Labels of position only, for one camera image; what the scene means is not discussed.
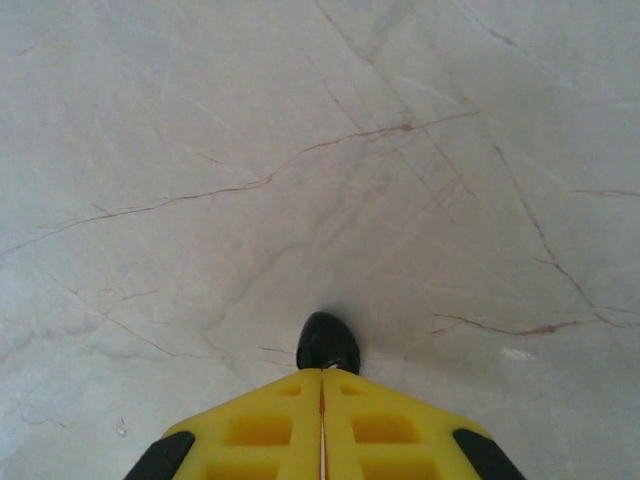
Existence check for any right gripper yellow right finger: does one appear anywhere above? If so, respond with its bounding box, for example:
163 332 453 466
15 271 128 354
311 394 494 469
322 369 527 480

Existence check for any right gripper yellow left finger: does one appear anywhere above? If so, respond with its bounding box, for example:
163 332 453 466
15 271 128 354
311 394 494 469
122 368 322 480

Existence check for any black wireless earbud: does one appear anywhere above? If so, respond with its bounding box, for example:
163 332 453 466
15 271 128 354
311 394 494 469
295 310 362 376

